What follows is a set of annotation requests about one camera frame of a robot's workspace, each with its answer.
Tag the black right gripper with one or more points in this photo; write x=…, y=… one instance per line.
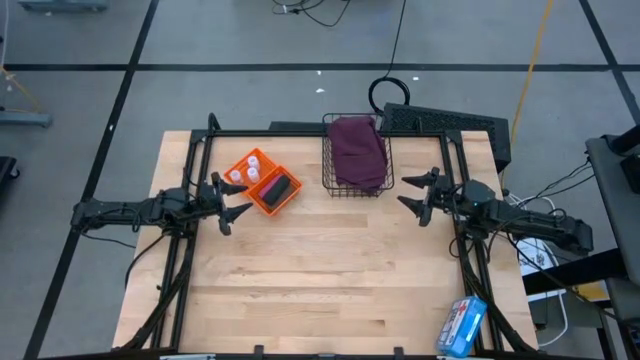
x=450, y=197

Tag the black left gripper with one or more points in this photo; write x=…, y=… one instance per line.
x=209, y=200

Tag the black eraser block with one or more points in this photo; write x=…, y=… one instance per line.
x=277, y=191

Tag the maroon cloth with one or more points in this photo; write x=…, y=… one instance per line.
x=357, y=150

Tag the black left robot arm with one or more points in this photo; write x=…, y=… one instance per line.
x=120, y=210

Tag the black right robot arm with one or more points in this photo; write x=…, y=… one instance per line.
x=530, y=220

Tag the orange plastic basket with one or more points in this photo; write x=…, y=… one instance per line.
x=267, y=162
x=295, y=189

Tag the white printed box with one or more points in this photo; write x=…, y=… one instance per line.
x=537, y=257

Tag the blue first aid box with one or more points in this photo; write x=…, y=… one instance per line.
x=462, y=325

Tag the black beam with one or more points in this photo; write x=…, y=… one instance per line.
x=575, y=272

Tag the grey cart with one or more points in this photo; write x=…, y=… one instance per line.
x=615, y=200

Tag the grey floor plate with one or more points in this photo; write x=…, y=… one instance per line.
x=25, y=119

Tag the black object at floor edge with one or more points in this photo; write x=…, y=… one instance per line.
x=6, y=169

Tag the blue-grey floor plate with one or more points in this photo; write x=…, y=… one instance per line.
x=60, y=5

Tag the black metal table frame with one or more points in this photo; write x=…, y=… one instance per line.
x=280, y=134

